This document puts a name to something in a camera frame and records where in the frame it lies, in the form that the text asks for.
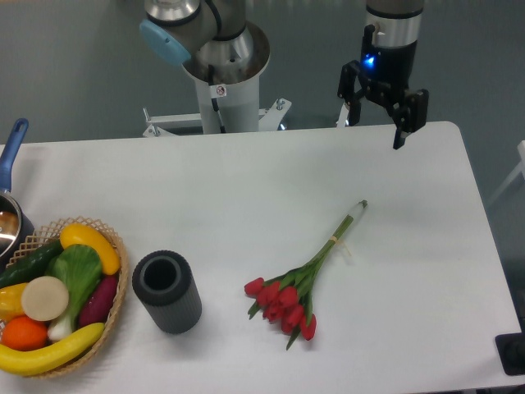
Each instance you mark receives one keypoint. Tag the green bok choy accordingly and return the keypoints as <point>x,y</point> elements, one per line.
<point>79,268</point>

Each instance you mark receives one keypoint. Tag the yellow bell pepper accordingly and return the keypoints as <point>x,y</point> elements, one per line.
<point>10,301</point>

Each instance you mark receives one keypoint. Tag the woven wicker basket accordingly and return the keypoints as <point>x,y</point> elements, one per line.
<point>50,232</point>

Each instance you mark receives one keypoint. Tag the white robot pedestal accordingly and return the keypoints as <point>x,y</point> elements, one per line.
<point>223,108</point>

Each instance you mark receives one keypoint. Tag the red tulip bouquet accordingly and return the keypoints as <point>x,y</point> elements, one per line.
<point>287,299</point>

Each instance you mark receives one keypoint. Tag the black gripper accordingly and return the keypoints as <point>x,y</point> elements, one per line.
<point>383,73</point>

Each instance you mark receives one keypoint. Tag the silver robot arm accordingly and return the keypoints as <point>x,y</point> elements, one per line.
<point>225,55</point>

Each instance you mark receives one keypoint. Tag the dark green cucumber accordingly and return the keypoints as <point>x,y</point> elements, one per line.
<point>31,266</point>

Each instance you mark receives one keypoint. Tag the purple sweet potato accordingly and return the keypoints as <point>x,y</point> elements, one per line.
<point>99,304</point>

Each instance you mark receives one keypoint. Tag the beige round disc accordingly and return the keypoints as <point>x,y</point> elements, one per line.
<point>44,298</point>

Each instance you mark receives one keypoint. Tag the dark grey ribbed vase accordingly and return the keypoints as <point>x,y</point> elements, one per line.
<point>165,285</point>

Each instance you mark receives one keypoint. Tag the white furniture leg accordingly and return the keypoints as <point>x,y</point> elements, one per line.
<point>511,179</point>

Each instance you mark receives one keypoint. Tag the yellow banana front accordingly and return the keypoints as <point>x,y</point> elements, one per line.
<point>34,362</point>

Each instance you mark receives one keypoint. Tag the blue handled saucepan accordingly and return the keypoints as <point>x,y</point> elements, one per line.
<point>15,226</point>

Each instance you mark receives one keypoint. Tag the black device at edge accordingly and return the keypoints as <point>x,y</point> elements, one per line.
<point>511,352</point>

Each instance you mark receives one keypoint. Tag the orange fruit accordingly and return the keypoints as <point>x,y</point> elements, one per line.
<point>25,334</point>

